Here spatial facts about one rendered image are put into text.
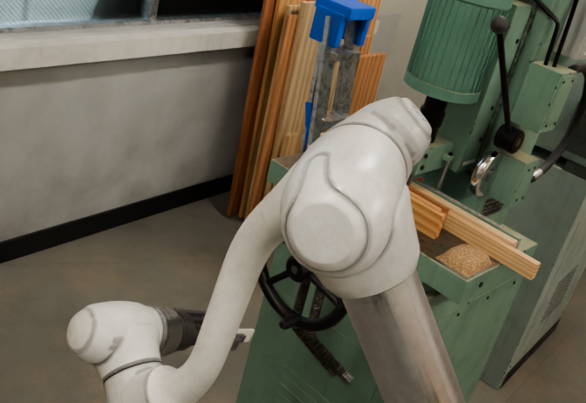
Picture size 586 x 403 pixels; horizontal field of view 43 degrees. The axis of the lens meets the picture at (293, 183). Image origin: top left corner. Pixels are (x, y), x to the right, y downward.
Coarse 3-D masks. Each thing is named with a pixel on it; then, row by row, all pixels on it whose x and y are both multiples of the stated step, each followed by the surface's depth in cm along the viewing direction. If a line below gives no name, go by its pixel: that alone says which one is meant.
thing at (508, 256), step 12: (456, 216) 173; (444, 228) 175; (456, 228) 172; (468, 228) 170; (468, 240) 171; (480, 240) 169; (492, 240) 167; (492, 252) 167; (504, 252) 165; (516, 252) 163; (504, 264) 166; (516, 264) 164; (528, 264) 162; (540, 264) 162; (528, 276) 162
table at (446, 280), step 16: (272, 160) 188; (288, 160) 190; (272, 176) 189; (432, 240) 168; (448, 240) 170; (432, 256) 161; (432, 272) 160; (448, 272) 157; (480, 272) 160; (496, 272) 166; (448, 288) 158; (464, 288) 156; (480, 288) 163
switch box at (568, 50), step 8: (584, 0) 172; (576, 8) 173; (584, 8) 172; (568, 16) 175; (576, 16) 173; (584, 16) 172; (576, 24) 174; (584, 24) 172; (568, 32) 175; (576, 32) 174; (584, 32) 173; (560, 40) 177; (568, 40) 176; (576, 40) 174; (584, 40) 174; (568, 48) 176; (576, 48) 175; (584, 48) 176; (568, 56) 176; (576, 56) 175; (584, 56) 178
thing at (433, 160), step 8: (440, 136) 181; (432, 144) 175; (440, 144) 176; (448, 144) 178; (432, 152) 174; (440, 152) 177; (448, 152) 180; (424, 160) 173; (432, 160) 176; (440, 160) 179; (416, 168) 173; (424, 168) 175; (432, 168) 178
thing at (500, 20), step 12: (492, 24) 145; (504, 24) 144; (504, 48) 151; (504, 60) 153; (504, 72) 156; (504, 84) 159; (504, 96) 162; (504, 108) 166; (504, 120) 170; (504, 132) 174; (516, 132) 173; (504, 144) 174; (516, 144) 174
